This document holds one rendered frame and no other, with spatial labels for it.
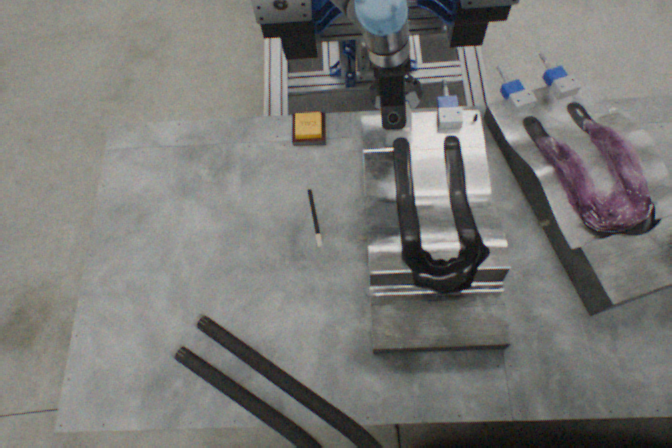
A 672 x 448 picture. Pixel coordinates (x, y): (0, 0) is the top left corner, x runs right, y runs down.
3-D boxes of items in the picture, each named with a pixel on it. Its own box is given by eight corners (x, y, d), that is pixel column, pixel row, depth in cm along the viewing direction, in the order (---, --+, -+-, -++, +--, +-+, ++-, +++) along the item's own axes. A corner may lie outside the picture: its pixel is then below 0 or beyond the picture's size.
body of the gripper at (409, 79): (412, 57, 104) (408, 22, 93) (415, 96, 102) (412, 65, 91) (373, 62, 106) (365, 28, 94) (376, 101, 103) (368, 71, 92)
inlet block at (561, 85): (527, 63, 127) (533, 49, 122) (546, 57, 128) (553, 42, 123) (553, 106, 122) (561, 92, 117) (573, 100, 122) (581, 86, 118)
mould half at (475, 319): (361, 136, 125) (361, 104, 113) (471, 130, 124) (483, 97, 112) (372, 353, 105) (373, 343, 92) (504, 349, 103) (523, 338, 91)
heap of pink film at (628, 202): (525, 140, 115) (535, 121, 108) (598, 116, 117) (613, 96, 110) (585, 246, 105) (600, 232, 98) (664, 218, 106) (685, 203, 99)
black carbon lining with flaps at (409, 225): (389, 142, 116) (391, 119, 107) (463, 139, 115) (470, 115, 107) (401, 298, 102) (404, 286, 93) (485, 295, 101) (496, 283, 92)
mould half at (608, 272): (482, 117, 125) (492, 90, 115) (581, 85, 127) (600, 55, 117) (589, 316, 105) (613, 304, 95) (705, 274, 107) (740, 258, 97)
